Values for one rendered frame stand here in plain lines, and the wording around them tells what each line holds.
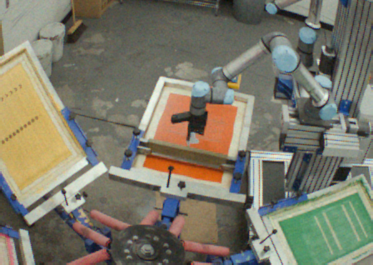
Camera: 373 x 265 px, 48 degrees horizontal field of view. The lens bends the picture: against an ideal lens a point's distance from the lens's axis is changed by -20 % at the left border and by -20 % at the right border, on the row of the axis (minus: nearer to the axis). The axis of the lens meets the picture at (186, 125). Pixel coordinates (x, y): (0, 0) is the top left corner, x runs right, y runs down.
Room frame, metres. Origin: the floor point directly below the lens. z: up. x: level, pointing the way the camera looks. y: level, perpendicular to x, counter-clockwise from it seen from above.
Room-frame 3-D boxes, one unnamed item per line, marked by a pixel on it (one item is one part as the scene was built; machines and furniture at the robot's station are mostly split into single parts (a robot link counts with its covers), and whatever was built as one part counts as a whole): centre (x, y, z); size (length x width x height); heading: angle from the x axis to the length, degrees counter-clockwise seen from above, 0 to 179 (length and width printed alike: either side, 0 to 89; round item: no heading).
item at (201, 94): (1.80, -0.05, 1.42); 0.09 x 0.08 x 0.11; 95
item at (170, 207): (1.45, 0.03, 1.02); 0.17 x 0.06 x 0.05; 172
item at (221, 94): (1.82, -0.14, 1.41); 0.11 x 0.11 x 0.08; 5
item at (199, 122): (1.79, -0.05, 1.26); 0.09 x 0.08 x 0.12; 83
